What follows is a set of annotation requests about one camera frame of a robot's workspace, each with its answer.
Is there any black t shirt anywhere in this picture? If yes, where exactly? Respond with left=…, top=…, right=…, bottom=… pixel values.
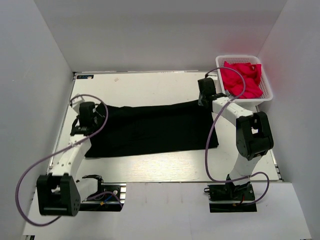
left=85, top=100, right=213, bottom=158

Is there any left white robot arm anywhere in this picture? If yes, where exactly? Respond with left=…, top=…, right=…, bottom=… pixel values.
left=36, top=101, right=106, bottom=216

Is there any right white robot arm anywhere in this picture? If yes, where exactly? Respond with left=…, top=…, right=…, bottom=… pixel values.
left=197, top=77, right=274, bottom=200

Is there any red t shirt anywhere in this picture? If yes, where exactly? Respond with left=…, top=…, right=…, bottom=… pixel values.
left=222, top=60, right=264, bottom=99

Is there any blue label sticker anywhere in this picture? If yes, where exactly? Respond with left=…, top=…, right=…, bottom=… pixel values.
left=76, top=74, right=94, bottom=80

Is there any white plastic basket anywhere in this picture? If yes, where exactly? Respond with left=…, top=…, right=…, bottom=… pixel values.
left=215, top=55, right=273, bottom=107

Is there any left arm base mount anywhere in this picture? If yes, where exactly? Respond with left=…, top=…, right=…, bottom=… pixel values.
left=75, top=174, right=127, bottom=212

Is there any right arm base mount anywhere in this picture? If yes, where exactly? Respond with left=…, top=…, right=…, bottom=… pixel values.
left=203, top=182, right=257, bottom=213

